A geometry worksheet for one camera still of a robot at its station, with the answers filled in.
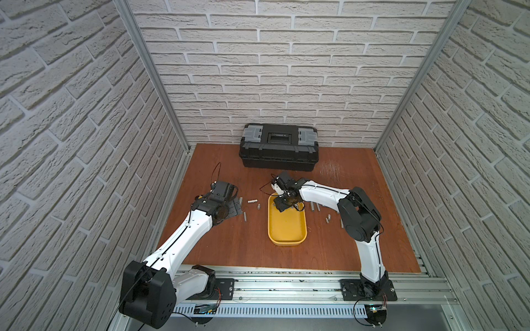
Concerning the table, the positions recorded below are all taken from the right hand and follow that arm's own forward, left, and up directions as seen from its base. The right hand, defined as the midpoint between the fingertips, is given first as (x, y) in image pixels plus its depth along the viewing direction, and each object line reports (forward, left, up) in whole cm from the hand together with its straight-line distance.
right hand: (284, 203), depth 97 cm
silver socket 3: (-6, +19, +1) cm, 19 cm away
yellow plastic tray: (-13, 0, +2) cm, 13 cm away
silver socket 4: (-17, -7, +27) cm, 33 cm away
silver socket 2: (+2, +21, +1) cm, 21 cm away
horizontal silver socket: (+2, +15, 0) cm, 16 cm away
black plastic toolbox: (+22, +1, +17) cm, 27 cm away
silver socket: (-1, +12, +1) cm, 12 cm away
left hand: (-6, +23, +11) cm, 27 cm away
